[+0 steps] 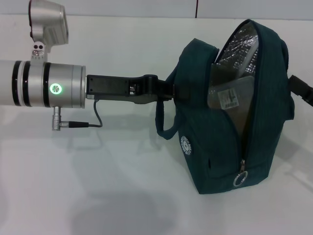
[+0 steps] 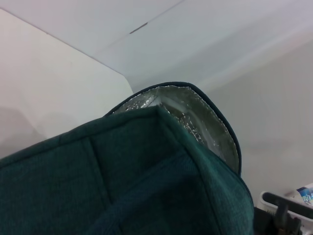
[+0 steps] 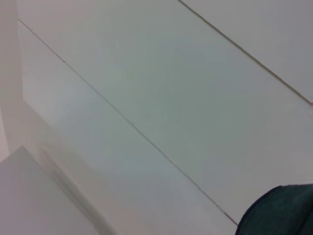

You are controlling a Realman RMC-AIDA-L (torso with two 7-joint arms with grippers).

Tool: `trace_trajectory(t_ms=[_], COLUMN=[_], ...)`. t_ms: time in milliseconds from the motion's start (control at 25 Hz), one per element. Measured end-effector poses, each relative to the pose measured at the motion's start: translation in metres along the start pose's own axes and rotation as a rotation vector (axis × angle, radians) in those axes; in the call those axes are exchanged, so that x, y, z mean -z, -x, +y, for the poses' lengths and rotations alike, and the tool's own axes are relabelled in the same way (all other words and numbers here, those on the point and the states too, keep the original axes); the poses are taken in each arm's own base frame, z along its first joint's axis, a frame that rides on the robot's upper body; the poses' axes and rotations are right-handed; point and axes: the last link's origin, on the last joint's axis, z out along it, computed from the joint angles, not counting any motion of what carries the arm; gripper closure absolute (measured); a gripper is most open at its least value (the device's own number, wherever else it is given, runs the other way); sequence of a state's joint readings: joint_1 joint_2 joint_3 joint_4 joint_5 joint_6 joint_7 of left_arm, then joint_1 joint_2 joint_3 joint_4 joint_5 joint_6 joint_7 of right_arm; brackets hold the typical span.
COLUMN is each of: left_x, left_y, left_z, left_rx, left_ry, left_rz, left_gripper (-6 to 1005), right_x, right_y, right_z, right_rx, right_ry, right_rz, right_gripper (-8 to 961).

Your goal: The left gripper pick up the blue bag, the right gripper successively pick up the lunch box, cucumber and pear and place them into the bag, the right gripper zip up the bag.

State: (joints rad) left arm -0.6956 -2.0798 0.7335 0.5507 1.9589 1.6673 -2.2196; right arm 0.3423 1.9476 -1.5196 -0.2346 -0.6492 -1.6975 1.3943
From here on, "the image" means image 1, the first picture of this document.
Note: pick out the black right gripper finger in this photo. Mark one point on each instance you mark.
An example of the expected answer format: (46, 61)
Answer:
(308, 98)
(302, 85)

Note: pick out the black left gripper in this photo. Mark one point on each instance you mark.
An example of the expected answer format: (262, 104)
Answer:
(107, 86)

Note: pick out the dark teal insulated lunch bag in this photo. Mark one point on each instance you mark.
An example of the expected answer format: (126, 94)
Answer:
(215, 151)

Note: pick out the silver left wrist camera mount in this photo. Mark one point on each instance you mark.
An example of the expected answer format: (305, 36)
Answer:
(49, 19)

